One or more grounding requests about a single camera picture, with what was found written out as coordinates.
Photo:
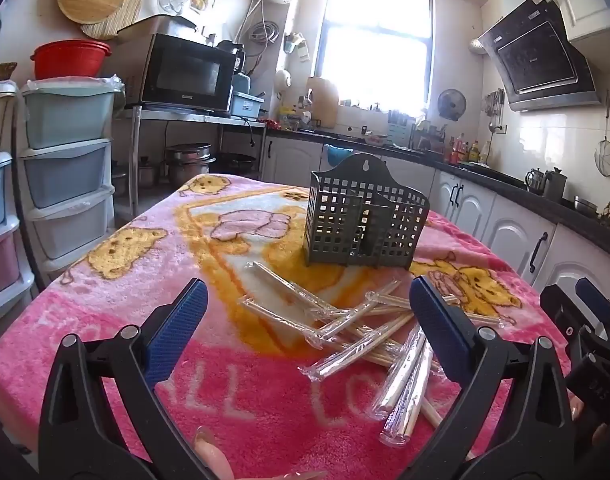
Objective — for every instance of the silver exhaust duct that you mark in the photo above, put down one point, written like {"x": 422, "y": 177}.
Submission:
{"x": 476, "y": 46}

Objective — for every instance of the steel kettle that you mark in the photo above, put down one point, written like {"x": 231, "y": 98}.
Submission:
{"x": 555, "y": 185}

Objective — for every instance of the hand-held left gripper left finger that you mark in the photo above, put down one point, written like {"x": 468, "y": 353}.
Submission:
{"x": 177, "y": 332}

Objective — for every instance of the blue plastic dish box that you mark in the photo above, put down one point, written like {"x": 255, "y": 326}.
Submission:
{"x": 246, "y": 104}

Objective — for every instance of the person's right hand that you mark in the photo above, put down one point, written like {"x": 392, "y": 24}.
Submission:
{"x": 576, "y": 407}

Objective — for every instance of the blue hanging bin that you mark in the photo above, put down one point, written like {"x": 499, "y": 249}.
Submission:
{"x": 339, "y": 154}

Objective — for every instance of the white hanging bowl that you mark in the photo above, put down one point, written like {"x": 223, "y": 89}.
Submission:
{"x": 283, "y": 80}

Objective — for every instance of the teal toaster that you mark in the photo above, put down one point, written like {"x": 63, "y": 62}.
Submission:
{"x": 242, "y": 82}

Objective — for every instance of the black range hood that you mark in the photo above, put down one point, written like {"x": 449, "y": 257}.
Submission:
{"x": 540, "y": 60}

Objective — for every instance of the black kitchen countertop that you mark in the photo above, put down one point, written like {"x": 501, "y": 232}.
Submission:
{"x": 575, "y": 215}

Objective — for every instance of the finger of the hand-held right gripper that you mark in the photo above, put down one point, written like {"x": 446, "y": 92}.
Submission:
{"x": 557, "y": 310}
{"x": 592, "y": 297}

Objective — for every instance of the black microwave oven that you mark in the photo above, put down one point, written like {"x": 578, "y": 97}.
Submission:
{"x": 185, "y": 72}

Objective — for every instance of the black spice rack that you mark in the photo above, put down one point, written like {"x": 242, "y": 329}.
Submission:
{"x": 427, "y": 137}

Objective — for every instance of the black wok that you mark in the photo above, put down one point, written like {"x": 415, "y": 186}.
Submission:
{"x": 237, "y": 162}

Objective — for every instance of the stacked steel pots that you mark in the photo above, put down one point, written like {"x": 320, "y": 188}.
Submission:
{"x": 189, "y": 165}

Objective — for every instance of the black blender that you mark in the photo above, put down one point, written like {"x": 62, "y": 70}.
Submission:
{"x": 231, "y": 57}

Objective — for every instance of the patterned ceramic bowl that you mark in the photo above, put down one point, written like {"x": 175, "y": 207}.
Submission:
{"x": 375, "y": 139}

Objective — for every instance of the steel shelf rack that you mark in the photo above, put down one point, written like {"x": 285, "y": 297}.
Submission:
{"x": 185, "y": 116}

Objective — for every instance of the wicker basket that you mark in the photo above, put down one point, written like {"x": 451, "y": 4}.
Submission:
{"x": 0, "y": 71}

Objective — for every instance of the row of hanging kitchen utensils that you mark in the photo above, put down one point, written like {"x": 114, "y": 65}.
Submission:
{"x": 605, "y": 160}

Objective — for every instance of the wooden cutting board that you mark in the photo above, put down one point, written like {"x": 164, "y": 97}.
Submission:
{"x": 322, "y": 102}

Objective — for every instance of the small wall fan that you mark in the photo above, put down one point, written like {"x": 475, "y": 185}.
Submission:
{"x": 451, "y": 105}

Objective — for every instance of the person's left hand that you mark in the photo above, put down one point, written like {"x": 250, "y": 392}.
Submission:
{"x": 212, "y": 455}

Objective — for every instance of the metal basin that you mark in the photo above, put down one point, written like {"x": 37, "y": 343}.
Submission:
{"x": 155, "y": 27}

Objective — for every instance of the glass coffee press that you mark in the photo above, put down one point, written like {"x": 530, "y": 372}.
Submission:
{"x": 534, "y": 181}

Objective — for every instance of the kitchen window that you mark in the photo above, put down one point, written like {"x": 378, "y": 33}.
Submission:
{"x": 375, "y": 45}

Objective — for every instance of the grey plastic utensil basket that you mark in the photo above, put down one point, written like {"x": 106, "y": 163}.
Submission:
{"x": 385, "y": 220}

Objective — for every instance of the round bamboo mat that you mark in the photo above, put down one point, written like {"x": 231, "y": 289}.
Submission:
{"x": 120, "y": 27}

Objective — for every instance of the pink printed blanket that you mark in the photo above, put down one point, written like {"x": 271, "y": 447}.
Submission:
{"x": 110, "y": 320}

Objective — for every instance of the teal plastic drawer tower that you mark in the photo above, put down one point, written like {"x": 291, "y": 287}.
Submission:
{"x": 67, "y": 115}

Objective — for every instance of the red plastic basin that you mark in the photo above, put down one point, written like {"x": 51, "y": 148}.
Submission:
{"x": 70, "y": 60}

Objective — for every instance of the steel bowl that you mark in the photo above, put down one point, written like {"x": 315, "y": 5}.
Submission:
{"x": 585, "y": 205}

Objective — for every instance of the row of condiment bottles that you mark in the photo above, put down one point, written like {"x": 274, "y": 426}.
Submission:
{"x": 467, "y": 150}

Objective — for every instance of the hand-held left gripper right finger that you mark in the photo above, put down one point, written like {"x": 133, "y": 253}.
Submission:
{"x": 435, "y": 332}

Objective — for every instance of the pile of chopsticks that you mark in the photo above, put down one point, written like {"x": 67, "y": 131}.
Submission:
{"x": 410, "y": 385}

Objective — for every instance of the white base cabinets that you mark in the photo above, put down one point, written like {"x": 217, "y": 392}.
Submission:
{"x": 510, "y": 230}

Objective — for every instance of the teal knife holder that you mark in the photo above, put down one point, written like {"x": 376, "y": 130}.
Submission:
{"x": 399, "y": 127}

